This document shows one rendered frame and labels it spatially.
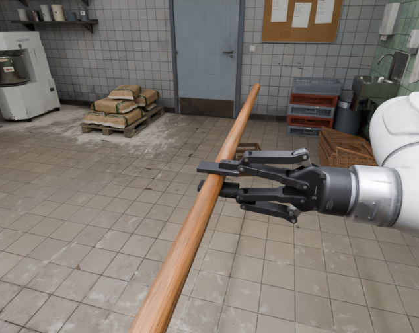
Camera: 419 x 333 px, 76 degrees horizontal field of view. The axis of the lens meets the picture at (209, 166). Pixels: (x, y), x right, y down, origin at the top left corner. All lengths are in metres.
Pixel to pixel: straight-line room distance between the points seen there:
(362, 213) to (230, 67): 4.18
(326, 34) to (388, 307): 3.47
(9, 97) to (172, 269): 5.07
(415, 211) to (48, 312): 1.81
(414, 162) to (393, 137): 0.08
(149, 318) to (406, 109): 0.49
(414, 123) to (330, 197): 0.19
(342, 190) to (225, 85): 4.22
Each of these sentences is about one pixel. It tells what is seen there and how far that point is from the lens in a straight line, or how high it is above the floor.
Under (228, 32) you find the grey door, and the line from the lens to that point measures 4.50.
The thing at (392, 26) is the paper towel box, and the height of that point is 1.40.
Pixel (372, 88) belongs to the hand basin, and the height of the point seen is 0.82.
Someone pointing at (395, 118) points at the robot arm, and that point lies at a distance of 0.56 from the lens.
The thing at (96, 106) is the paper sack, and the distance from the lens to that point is 4.27.
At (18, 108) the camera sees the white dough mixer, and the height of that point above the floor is 0.25.
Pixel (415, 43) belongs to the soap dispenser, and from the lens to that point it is 3.28.
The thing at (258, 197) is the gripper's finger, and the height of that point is 1.17.
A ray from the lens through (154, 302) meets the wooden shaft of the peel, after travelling 0.27.
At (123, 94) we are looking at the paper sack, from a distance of 4.16.
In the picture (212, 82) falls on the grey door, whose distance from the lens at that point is 4.63.
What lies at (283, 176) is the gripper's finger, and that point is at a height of 1.22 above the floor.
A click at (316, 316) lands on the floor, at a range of 1.80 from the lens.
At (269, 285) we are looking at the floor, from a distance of 1.86.
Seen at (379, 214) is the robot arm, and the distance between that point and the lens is 0.45.
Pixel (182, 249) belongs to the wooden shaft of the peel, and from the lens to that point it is 0.31.
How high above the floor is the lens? 1.43
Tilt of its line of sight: 28 degrees down
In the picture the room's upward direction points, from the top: straight up
